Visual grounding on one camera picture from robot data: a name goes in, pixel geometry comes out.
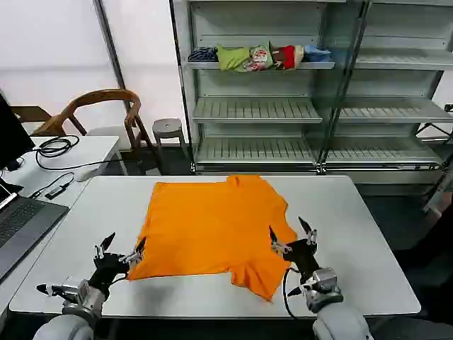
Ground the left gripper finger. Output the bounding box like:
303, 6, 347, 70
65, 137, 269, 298
118, 237, 147, 265
93, 232, 117, 261

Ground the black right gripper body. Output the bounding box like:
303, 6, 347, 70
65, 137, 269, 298
282, 238, 322, 276

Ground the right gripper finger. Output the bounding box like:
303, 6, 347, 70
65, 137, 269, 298
268, 225, 292, 255
297, 216, 319, 247

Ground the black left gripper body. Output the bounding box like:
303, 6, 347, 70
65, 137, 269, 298
88, 251, 130, 292

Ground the orange t-shirt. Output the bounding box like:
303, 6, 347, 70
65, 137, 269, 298
127, 174, 298, 302

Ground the dark grey laptop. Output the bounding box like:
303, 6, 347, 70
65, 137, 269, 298
0, 183, 70, 284

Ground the small white desk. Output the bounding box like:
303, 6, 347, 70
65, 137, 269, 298
0, 135, 120, 213

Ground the grey round stool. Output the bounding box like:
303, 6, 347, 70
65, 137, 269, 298
151, 118, 190, 174

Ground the grey metal shelf with clothes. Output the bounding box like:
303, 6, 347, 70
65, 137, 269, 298
168, 0, 371, 176

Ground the black computer monitor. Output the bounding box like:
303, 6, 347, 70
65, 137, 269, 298
0, 90, 36, 171

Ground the brown wooden armchair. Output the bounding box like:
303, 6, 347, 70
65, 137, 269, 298
33, 89, 156, 176

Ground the empty grey metal shelf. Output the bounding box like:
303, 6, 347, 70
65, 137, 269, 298
318, 0, 453, 194

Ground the brown wooden side table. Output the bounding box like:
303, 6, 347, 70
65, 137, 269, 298
12, 105, 52, 136

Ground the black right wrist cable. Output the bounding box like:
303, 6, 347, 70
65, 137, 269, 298
282, 268, 316, 322

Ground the black adapter with cable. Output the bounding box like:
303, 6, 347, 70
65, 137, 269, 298
30, 172, 76, 200

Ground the coiled black cable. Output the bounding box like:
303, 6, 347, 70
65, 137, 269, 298
31, 135, 125, 171

